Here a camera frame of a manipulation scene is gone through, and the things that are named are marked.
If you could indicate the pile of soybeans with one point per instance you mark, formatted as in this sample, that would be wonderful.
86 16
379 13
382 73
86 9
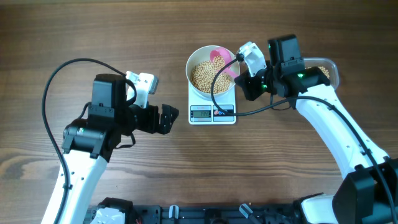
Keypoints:
324 71

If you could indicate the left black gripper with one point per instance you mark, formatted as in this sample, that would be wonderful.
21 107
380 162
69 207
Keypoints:
152 125

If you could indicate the white bowl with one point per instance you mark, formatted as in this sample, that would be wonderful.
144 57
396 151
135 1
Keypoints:
203 54

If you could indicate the white digital kitchen scale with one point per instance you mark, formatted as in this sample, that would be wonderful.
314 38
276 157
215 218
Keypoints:
202 111

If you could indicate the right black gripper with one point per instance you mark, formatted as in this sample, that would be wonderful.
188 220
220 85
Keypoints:
251 92

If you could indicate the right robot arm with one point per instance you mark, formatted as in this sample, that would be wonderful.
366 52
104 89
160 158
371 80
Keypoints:
368 193

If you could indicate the pink plastic measuring scoop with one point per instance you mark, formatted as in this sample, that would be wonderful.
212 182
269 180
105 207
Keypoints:
226 56

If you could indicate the clear plastic container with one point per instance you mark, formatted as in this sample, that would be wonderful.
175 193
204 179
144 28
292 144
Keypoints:
329 64

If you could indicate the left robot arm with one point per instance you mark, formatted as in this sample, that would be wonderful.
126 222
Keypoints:
89 143

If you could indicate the soybeans in white bowl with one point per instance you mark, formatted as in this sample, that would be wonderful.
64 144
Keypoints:
203 74

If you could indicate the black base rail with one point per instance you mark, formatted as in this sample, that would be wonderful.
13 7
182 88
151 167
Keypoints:
268 214

